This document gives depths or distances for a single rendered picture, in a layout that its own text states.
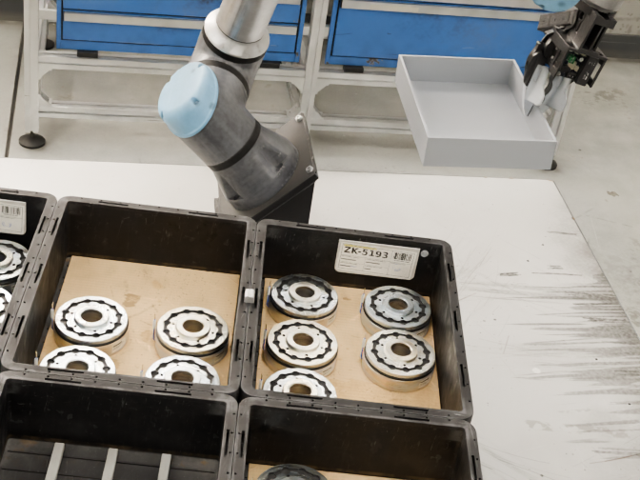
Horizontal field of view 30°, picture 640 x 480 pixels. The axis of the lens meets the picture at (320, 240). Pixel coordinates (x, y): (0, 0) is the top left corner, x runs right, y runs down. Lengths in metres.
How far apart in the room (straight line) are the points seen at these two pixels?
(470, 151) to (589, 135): 2.50
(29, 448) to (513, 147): 0.83
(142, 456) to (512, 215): 1.08
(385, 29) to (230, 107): 1.71
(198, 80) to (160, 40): 1.63
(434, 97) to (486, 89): 0.10
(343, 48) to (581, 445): 2.02
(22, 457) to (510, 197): 1.24
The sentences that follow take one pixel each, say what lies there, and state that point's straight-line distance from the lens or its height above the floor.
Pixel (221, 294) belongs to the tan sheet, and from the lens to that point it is 1.82.
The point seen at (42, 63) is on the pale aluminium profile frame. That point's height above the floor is 0.28.
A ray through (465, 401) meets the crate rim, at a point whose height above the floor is 0.93.
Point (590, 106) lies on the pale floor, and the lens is 4.51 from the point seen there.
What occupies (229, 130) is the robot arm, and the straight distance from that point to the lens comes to 1.99.
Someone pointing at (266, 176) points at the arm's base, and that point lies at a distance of 2.02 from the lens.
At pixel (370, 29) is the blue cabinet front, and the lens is 3.65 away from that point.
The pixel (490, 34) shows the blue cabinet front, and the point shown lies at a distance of 3.75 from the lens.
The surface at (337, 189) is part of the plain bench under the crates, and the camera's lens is 2.35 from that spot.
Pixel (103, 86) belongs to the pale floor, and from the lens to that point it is 4.10.
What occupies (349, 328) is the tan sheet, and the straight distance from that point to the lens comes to 1.80.
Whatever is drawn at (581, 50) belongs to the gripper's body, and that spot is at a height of 1.22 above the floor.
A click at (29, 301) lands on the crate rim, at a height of 0.93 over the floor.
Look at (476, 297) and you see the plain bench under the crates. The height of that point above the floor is 0.70.
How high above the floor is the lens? 1.95
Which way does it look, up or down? 35 degrees down
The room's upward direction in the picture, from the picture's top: 9 degrees clockwise
